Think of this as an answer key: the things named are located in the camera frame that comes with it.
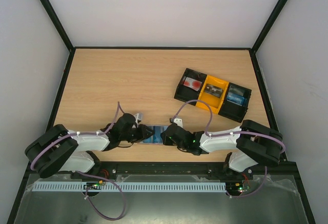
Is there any red white card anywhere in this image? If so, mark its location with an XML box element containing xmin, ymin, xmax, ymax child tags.
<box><xmin>182</xmin><ymin>77</ymin><xmax>202</xmax><ymax>91</ymax></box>

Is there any black bin left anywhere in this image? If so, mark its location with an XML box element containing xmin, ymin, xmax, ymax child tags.
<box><xmin>174</xmin><ymin>68</ymin><xmax>207</xmax><ymax>102</ymax></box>

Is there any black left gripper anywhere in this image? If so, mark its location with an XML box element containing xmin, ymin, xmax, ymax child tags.
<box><xmin>120</xmin><ymin>124</ymin><xmax>155</xmax><ymax>144</ymax></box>

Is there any yellow bin middle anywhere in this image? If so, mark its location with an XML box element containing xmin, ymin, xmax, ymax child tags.
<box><xmin>196</xmin><ymin>75</ymin><xmax>229</xmax><ymax>114</ymax></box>

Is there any black frame post left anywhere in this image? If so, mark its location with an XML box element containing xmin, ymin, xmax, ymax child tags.
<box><xmin>27</xmin><ymin>0</ymin><xmax>75</xmax><ymax>53</ymax></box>

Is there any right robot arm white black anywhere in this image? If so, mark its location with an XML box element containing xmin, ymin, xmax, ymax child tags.
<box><xmin>160</xmin><ymin>119</ymin><xmax>285</xmax><ymax>179</ymax></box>

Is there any black aluminium front rail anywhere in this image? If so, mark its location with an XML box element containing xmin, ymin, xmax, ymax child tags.
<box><xmin>27</xmin><ymin>160</ymin><xmax>298</xmax><ymax>180</ymax></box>

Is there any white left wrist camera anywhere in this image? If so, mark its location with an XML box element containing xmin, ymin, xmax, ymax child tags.
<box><xmin>134</xmin><ymin>113</ymin><xmax>144</xmax><ymax>127</ymax></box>

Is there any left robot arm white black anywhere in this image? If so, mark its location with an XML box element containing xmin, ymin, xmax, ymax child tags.
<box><xmin>25</xmin><ymin>113</ymin><xmax>154</xmax><ymax>178</ymax></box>

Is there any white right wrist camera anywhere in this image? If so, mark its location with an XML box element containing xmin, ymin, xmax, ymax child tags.
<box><xmin>170</xmin><ymin>117</ymin><xmax>183</xmax><ymax>128</ymax></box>

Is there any black bin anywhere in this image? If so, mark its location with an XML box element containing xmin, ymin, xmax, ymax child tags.
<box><xmin>174</xmin><ymin>68</ymin><xmax>207</xmax><ymax>102</ymax></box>
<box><xmin>218</xmin><ymin>83</ymin><xmax>252</xmax><ymax>123</ymax></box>

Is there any black frame post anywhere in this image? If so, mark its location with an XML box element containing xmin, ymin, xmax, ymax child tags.
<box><xmin>27</xmin><ymin>0</ymin><xmax>75</xmax><ymax>53</ymax></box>
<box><xmin>252</xmin><ymin>0</ymin><xmax>288</xmax><ymax>52</ymax></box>

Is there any light blue slotted cable duct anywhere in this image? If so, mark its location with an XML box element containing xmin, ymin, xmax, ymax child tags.
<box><xmin>31</xmin><ymin>181</ymin><xmax>226</xmax><ymax>193</ymax></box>

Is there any black bin right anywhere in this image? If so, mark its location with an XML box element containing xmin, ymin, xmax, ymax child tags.
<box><xmin>218</xmin><ymin>83</ymin><xmax>252</xmax><ymax>123</ymax></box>

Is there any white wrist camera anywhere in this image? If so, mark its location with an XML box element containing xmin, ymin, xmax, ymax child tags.
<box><xmin>134</xmin><ymin>113</ymin><xmax>144</xmax><ymax>127</ymax></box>
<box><xmin>170</xmin><ymin>117</ymin><xmax>183</xmax><ymax>128</ymax></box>

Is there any black frame post right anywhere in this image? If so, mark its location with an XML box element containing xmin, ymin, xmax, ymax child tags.
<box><xmin>252</xmin><ymin>0</ymin><xmax>288</xmax><ymax>52</ymax></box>

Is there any dark card in yellow bin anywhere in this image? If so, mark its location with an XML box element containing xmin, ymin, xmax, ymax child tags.
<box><xmin>204</xmin><ymin>84</ymin><xmax>223</xmax><ymax>98</ymax></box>

